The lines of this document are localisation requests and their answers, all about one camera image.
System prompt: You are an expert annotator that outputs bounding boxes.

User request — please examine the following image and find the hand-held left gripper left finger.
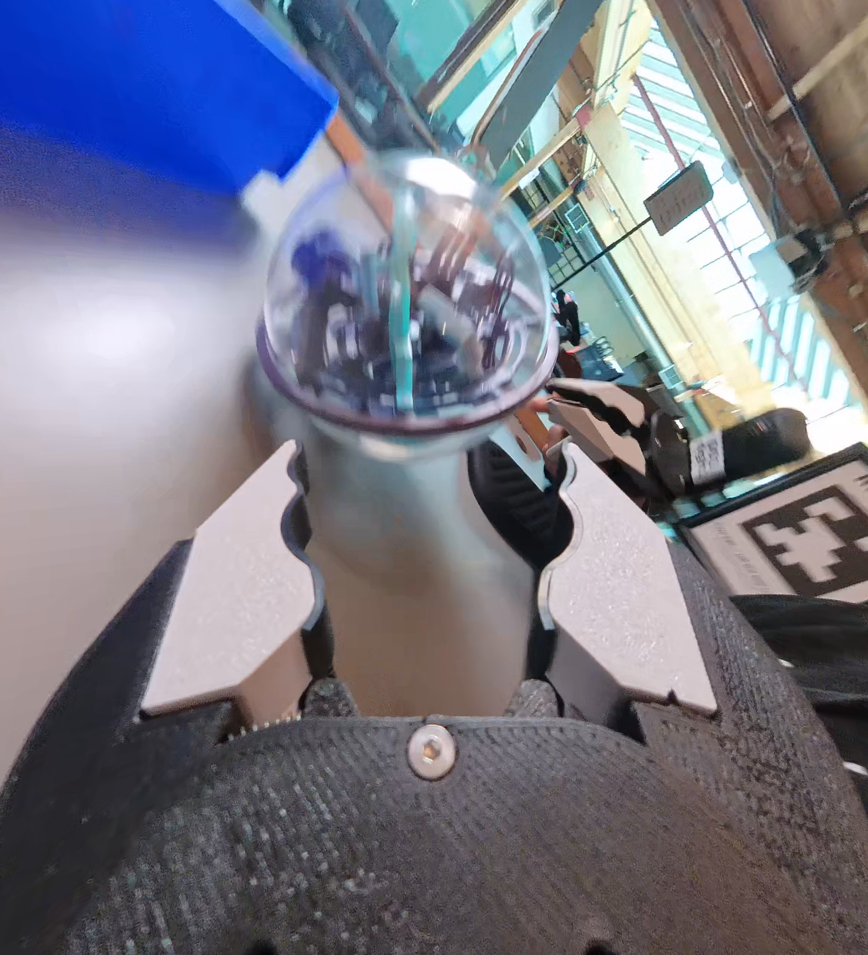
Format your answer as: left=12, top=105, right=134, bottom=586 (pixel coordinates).
left=137, top=440, right=328, bottom=721

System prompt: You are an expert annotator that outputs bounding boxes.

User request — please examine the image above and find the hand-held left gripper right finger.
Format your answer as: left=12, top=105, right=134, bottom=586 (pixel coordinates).
left=535, top=440, right=720, bottom=719

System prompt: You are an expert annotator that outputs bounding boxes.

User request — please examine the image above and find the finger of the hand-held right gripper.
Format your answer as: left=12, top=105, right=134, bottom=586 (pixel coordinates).
left=549, top=403, right=647, bottom=478
left=546, top=377, right=647, bottom=437

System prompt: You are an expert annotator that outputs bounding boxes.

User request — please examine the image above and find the clear maze ball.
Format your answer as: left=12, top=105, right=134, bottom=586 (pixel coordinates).
left=255, top=149, right=560, bottom=458

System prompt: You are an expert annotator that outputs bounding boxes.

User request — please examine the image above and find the person's right hand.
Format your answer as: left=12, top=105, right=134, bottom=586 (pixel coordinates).
left=527, top=397, right=568, bottom=480

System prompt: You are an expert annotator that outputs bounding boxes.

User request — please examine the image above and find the black textured wrist pad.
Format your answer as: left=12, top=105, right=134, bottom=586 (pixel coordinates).
left=467, top=440, right=577, bottom=570

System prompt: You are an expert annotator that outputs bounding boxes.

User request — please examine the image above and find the ceiling mounted projector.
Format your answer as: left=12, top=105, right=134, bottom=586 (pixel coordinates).
left=747, top=224, right=838, bottom=295

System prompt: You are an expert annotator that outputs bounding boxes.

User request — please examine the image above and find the person's black hoodie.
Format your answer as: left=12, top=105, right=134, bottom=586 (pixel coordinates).
left=731, top=593, right=868, bottom=955

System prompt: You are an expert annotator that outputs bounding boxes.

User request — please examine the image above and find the blue plastic bin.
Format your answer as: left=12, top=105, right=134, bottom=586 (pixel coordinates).
left=0, top=0, right=340, bottom=219

